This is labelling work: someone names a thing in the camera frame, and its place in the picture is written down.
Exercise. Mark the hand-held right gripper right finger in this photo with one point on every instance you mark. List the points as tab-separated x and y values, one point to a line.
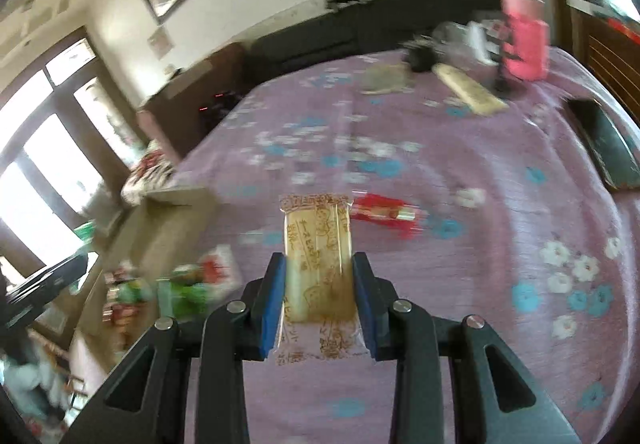
364	309

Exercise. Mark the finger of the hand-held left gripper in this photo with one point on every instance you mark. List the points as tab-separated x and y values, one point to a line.
47	280

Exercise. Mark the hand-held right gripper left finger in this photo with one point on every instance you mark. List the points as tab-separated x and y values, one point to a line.
272	309

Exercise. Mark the clear yellow biscuit packet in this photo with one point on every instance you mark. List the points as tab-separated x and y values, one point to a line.
317	269

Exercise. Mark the white red candy wrapper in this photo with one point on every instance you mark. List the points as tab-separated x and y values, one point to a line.
216	269

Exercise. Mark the green clear snack packet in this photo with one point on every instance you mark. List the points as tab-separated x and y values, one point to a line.
132	293

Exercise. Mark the green pea snack packet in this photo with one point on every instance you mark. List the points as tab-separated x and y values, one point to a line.
185	296

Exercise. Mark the cardboard box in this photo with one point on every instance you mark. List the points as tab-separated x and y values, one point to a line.
170	234

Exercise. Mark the bright red snack packet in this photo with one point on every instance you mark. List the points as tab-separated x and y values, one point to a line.
382	213

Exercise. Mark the glass panel door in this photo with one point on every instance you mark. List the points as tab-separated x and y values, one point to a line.
45	158

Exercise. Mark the red white patterned bag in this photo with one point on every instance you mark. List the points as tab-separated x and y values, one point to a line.
149	173

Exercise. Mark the brown armchair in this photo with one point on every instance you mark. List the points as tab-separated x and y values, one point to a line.
200	88

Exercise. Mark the beige tube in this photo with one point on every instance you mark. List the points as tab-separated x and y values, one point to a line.
470	91

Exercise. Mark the small black holder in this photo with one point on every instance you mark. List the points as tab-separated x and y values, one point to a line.
422	58

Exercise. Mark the black phone stand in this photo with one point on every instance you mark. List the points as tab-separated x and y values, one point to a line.
502	83

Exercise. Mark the black sofa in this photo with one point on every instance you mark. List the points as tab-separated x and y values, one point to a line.
310	43

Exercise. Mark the clear plastic cup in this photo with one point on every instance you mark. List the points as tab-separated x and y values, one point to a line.
455	36

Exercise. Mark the black smartphone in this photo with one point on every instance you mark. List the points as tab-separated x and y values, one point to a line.
607	143

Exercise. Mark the pink thermos with knitted sleeve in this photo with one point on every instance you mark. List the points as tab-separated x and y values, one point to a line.
525	43

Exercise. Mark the brown wooden cabinet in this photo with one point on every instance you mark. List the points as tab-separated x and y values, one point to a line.
610	53

